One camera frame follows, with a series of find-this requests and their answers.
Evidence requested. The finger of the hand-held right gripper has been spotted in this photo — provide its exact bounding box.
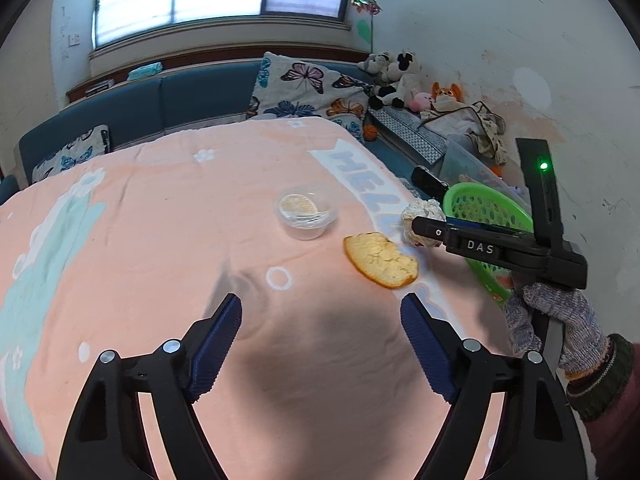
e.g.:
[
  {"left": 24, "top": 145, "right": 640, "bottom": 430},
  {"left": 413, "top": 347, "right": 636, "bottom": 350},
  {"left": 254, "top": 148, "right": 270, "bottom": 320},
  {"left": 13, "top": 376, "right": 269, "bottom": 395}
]
[
  {"left": 411, "top": 215, "right": 447, "bottom": 250},
  {"left": 410, "top": 166, "right": 451, "bottom": 202}
]

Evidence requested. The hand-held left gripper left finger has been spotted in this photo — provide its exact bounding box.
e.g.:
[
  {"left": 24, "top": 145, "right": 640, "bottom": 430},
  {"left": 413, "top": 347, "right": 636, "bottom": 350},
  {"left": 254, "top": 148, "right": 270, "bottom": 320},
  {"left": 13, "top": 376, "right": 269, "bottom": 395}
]
[{"left": 56, "top": 292, "right": 243, "bottom": 480}]

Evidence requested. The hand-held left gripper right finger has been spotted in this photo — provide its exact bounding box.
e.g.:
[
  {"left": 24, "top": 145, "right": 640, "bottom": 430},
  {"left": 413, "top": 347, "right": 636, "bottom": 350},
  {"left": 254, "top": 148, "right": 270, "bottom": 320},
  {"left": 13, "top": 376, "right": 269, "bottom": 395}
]
[{"left": 400, "top": 292, "right": 588, "bottom": 480}]

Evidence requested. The white tissue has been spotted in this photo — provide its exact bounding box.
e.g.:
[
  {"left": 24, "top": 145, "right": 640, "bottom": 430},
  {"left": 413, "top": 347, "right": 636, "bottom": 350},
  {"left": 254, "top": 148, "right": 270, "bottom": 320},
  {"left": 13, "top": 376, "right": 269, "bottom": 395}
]
[{"left": 400, "top": 199, "right": 447, "bottom": 248}]

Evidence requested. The green plastic basket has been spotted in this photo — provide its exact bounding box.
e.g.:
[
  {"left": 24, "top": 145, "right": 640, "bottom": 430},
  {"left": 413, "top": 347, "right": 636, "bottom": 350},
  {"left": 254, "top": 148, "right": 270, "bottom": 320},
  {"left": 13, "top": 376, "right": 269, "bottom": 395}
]
[{"left": 442, "top": 181, "right": 535, "bottom": 306}]

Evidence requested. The person's right forearm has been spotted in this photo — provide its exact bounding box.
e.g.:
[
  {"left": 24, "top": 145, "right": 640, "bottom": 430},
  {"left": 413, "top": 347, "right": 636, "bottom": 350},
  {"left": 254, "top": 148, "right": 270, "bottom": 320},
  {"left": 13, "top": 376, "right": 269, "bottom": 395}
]
[{"left": 565, "top": 333, "right": 640, "bottom": 480}]

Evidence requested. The person's right hand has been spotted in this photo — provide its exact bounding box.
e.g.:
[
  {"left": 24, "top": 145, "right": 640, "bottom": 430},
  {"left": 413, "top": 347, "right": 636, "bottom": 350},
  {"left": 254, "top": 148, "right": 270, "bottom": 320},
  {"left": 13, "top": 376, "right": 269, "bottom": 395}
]
[{"left": 504, "top": 281, "right": 611, "bottom": 381}]

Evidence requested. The clear plastic storage box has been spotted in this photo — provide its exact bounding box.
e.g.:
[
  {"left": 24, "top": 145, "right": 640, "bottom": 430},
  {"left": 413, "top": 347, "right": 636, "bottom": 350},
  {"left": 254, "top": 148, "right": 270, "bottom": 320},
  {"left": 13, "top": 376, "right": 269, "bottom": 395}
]
[{"left": 440, "top": 135, "right": 531, "bottom": 206}]

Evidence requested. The orange peel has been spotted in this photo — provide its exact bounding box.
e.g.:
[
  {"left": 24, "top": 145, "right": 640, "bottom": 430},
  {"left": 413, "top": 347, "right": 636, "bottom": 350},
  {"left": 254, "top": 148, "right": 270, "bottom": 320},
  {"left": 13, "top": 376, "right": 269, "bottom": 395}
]
[{"left": 343, "top": 231, "right": 420, "bottom": 290}]

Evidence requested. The grey patterned cushion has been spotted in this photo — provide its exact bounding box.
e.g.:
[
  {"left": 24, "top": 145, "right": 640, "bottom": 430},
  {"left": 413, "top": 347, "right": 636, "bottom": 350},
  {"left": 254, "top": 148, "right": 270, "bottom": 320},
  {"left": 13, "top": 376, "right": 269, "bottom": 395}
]
[{"left": 367, "top": 108, "right": 448, "bottom": 163}]

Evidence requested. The pile of beige clothes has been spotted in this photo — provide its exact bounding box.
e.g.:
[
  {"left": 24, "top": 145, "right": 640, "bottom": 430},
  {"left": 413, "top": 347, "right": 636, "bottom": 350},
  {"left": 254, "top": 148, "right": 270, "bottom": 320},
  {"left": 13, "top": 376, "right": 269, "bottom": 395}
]
[{"left": 420, "top": 101, "right": 507, "bottom": 166}]

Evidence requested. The pink plush toy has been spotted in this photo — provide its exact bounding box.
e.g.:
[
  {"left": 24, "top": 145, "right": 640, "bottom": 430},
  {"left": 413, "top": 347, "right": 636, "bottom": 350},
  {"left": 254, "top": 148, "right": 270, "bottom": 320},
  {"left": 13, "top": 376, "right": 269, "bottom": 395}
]
[{"left": 406, "top": 89, "right": 435, "bottom": 112}]

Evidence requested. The orange fox plush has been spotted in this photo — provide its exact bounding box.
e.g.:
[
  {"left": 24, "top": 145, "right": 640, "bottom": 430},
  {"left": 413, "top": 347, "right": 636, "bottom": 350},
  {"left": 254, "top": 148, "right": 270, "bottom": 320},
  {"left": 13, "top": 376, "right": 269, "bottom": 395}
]
[{"left": 431, "top": 81, "right": 463, "bottom": 106}]

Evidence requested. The black and white cow plush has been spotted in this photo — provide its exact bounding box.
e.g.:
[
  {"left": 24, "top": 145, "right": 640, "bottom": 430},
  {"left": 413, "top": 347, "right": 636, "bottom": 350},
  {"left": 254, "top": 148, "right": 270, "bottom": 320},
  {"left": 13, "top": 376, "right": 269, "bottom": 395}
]
[{"left": 368, "top": 50, "right": 423, "bottom": 110}]

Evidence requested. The pink printed blanket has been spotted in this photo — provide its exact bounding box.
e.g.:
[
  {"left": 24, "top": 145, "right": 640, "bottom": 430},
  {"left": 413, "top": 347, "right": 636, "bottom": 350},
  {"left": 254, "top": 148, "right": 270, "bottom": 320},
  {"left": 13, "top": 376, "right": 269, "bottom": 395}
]
[{"left": 0, "top": 116, "right": 507, "bottom": 480}]

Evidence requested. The small clear plastic container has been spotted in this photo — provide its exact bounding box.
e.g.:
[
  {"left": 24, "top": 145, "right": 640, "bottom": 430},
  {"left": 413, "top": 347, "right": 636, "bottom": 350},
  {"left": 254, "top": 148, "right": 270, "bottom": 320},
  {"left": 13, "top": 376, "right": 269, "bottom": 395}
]
[{"left": 273, "top": 185, "right": 337, "bottom": 242}]

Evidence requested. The grey plush toy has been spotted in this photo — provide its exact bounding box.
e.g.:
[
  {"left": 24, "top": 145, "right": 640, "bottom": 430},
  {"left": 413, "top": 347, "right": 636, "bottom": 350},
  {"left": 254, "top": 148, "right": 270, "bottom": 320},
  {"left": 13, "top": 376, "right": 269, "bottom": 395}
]
[{"left": 357, "top": 51, "right": 393, "bottom": 73}]

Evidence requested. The large butterfly print pillow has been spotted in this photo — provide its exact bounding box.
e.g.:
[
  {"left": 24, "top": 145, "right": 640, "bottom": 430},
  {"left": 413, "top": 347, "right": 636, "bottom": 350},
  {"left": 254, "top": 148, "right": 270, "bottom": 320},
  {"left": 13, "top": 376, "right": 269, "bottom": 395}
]
[{"left": 246, "top": 51, "right": 373, "bottom": 143}]

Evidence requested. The colourful pinwheel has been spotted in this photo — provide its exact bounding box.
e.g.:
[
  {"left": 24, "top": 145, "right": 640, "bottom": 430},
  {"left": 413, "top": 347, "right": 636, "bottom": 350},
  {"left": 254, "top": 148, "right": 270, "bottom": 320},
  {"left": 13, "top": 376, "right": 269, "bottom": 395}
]
[{"left": 350, "top": 0, "right": 382, "bottom": 43}]

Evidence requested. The small butterfly print pillow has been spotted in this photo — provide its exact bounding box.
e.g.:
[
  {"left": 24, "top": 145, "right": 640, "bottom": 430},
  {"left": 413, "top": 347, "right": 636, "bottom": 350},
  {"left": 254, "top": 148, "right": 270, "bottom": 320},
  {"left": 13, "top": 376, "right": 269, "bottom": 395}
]
[{"left": 31, "top": 125, "right": 111, "bottom": 184}]

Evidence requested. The teal tissue pack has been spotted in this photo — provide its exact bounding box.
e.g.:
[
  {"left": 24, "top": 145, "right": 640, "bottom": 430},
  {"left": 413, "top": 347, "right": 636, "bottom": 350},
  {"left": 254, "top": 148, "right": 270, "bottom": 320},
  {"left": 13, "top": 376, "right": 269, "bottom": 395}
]
[{"left": 127, "top": 62, "right": 163, "bottom": 81}]

